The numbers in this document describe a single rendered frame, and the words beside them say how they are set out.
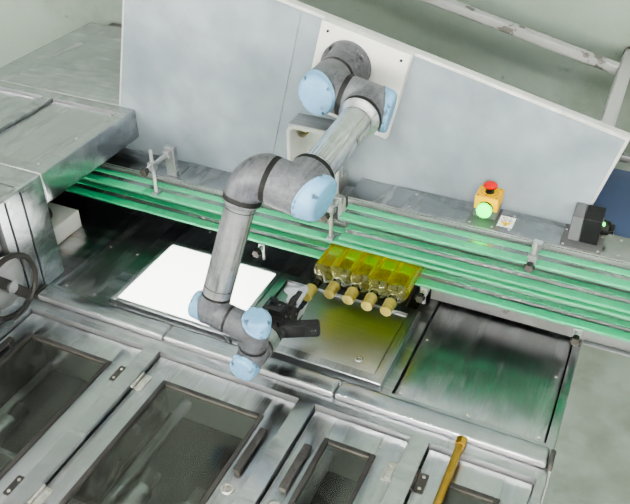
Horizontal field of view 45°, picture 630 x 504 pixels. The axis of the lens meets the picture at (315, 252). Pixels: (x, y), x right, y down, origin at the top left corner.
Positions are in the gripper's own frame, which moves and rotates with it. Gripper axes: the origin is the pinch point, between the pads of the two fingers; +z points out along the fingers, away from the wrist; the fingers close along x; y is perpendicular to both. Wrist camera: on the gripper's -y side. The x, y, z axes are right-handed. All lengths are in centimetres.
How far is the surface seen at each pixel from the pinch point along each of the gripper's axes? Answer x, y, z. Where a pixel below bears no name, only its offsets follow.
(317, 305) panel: 12.4, 1.7, 10.4
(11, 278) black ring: 2, 86, -27
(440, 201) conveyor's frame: -16.0, -26.0, 39.5
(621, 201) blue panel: -14, -76, 65
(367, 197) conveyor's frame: -16.0, -5.1, 32.5
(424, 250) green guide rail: -6.3, -26.1, 26.3
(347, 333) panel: 12.5, -11.7, 2.5
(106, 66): -24, 120, 70
